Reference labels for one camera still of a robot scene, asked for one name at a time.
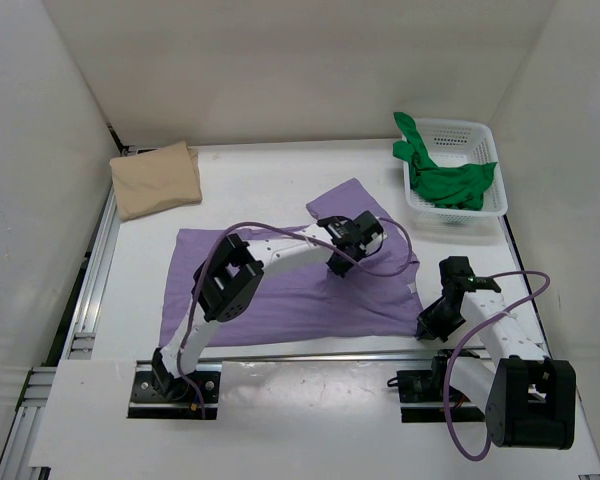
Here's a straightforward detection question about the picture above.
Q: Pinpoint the purple t shirt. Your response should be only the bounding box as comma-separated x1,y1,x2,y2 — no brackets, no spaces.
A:
158,178,423,347

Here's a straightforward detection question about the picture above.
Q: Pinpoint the beige t shirt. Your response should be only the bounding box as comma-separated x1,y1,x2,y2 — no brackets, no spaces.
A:
109,141,203,222

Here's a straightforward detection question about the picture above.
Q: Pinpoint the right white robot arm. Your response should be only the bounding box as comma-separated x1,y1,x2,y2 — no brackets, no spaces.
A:
416,256,576,450

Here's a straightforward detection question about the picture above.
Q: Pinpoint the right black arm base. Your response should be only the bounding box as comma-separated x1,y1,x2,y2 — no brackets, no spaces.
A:
386,350,484,424

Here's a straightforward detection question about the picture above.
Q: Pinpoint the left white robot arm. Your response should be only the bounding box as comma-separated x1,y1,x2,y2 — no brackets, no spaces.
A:
151,211,387,399

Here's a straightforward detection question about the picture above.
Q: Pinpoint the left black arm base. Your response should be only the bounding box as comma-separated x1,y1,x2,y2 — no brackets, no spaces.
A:
127,362,221,421

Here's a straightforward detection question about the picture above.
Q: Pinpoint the green t shirt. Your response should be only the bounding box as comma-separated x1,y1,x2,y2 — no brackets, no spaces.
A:
393,112,496,211

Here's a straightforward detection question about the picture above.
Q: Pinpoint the white plastic basket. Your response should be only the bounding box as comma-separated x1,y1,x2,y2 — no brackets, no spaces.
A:
402,118,508,224

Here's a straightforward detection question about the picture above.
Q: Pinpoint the front aluminium table rail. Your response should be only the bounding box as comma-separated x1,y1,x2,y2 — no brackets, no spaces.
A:
199,337,452,363

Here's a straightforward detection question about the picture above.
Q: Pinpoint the aluminium frame rail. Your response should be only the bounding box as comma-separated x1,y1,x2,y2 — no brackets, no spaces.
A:
0,144,136,480

